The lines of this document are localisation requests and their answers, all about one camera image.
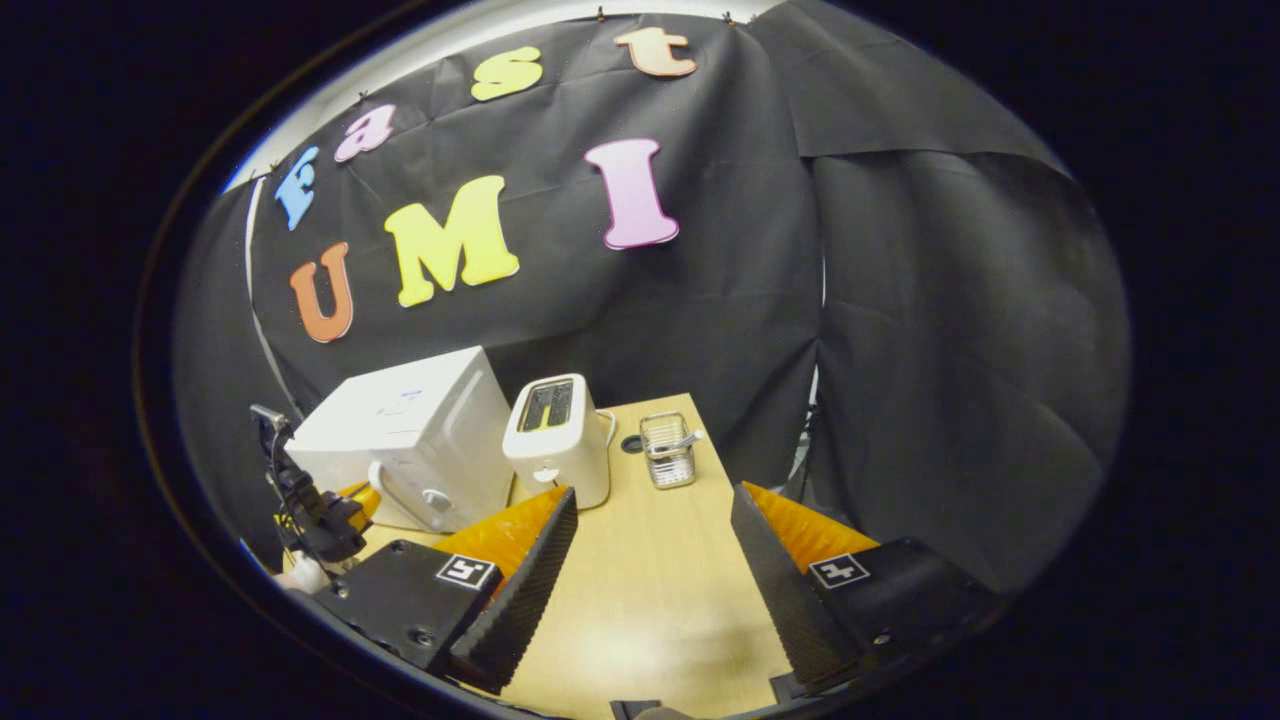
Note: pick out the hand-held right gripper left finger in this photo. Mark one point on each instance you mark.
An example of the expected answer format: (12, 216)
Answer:
(525, 600)

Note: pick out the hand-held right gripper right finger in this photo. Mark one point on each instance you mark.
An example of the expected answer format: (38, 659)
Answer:
(785, 600)

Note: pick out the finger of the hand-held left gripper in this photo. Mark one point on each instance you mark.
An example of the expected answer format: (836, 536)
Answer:
(362, 497)

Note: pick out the white microwave oven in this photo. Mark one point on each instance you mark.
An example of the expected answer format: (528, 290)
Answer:
(400, 420)

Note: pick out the white toaster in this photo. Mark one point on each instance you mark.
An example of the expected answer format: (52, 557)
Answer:
(555, 450)

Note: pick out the metal mesh basket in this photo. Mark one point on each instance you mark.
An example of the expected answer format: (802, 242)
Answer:
(670, 465)

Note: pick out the black table grommet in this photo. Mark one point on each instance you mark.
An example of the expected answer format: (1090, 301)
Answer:
(632, 444)

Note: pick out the metal spoon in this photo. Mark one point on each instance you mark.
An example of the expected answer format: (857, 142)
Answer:
(685, 439)

